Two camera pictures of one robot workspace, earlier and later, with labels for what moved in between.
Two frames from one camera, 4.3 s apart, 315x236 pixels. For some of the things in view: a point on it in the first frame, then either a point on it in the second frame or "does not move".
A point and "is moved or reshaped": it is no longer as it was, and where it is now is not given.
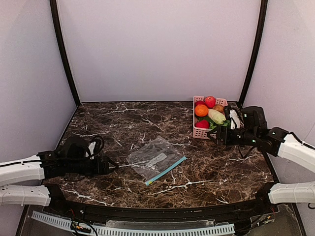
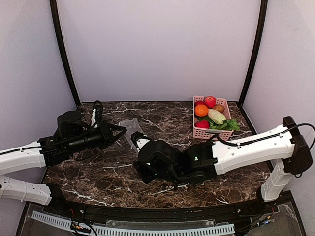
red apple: x=210 y=102 does not move
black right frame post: x=263 y=8 does not move
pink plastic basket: x=208 y=113 does not move
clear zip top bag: x=155 y=158 is moved or reshaped
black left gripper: x=102 y=166 → x=107 y=135
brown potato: x=219 y=107 does not move
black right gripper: x=223 y=135 → x=135 y=136
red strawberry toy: x=203 y=124 does not move
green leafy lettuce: x=212 y=125 does not move
